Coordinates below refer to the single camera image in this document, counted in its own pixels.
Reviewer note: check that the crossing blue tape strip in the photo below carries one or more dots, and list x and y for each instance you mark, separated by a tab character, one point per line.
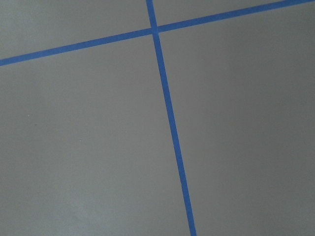
149	31

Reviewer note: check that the long blue tape strip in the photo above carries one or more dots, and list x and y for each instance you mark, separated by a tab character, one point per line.
171	117

